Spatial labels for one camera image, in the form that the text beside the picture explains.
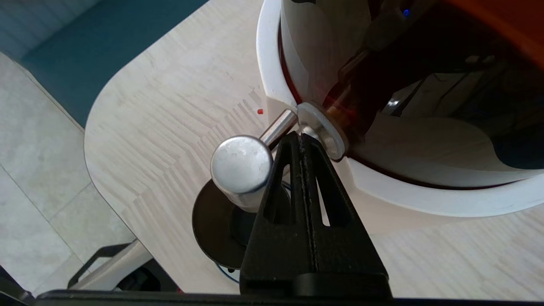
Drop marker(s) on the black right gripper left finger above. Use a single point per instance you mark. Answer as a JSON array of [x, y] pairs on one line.
[[276, 250]]

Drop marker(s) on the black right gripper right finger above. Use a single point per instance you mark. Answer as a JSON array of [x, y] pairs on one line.
[[344, 250]]

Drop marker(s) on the black plastic cup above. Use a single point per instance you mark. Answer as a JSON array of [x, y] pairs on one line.
[[212, 225]]

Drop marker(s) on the silver metal dispenser tap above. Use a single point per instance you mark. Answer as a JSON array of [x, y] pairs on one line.
[[240, 165]]

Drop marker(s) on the large tea drink dispenser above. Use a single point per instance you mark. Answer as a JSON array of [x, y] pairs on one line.
[[425, 140]]

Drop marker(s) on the blue grey ribbed sofa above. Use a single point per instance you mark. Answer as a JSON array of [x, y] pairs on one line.
[[106, 51]]

